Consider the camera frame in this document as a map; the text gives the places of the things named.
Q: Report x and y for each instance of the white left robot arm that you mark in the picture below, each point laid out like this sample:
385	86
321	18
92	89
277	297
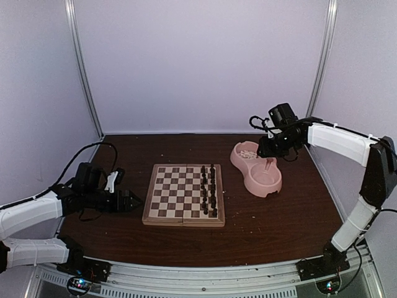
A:
18	216

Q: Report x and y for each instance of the aluminium frame post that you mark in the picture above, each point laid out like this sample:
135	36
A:
328	35
73	28

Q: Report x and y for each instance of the aluminium front rail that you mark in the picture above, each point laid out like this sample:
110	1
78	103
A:
280	279

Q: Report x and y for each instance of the left circuit board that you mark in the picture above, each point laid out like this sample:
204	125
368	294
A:
78	286

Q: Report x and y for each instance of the dark chess pieces row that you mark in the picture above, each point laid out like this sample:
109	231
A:
208	191

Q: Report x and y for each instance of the right aluminium frame post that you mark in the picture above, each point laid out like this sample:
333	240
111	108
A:
328	35

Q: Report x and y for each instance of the wooden chess board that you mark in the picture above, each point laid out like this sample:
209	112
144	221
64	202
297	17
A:
174	197

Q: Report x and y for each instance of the pink double pet bowl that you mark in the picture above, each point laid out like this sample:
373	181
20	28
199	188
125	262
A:
261	176

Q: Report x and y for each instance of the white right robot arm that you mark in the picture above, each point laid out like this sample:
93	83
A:
373	174

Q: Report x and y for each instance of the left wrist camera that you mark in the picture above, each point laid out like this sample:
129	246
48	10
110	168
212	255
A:
113	179

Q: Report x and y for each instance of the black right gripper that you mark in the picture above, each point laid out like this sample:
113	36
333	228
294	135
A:
267	151

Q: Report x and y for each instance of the pile of white chess pieces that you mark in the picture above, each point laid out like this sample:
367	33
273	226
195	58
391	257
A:
247	154

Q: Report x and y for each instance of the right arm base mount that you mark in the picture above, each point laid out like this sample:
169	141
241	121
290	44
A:
318	268

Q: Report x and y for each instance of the circuit board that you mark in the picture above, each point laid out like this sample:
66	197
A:
78	286
328	286

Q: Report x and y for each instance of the right circuit board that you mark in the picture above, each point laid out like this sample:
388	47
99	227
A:
328	286

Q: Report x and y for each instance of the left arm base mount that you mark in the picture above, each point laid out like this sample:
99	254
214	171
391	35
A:
92	270

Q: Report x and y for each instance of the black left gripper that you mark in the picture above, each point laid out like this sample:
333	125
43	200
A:
133	195

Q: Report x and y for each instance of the left aluminium frame post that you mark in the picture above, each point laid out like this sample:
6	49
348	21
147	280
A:
73	28

